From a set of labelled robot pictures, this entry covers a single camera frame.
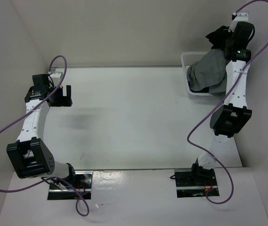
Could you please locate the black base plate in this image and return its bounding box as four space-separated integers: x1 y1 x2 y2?
47 170 93 201
170 169 220 198

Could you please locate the white plastic laundry basket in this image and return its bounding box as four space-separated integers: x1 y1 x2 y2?
180 52 226 100

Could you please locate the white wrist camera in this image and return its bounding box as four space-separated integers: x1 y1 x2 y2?
228 12 249 32
48 72 63 88

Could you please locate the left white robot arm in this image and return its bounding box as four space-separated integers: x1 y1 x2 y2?
7 73 77 188

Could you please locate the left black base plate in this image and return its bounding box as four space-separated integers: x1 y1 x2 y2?
47 170 93 201

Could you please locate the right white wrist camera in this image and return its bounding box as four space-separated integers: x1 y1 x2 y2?
228 12 249 32

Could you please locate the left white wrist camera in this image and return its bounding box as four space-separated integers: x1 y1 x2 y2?
48 72 63 88

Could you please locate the black skirt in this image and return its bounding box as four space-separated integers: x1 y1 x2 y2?
205 25 230 50

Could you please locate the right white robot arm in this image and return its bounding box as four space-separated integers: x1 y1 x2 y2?
189 22 255 185

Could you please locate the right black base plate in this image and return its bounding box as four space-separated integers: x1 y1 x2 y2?
170 169 220 198

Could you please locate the grey skirt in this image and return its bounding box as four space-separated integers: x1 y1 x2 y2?
187 49 229 95

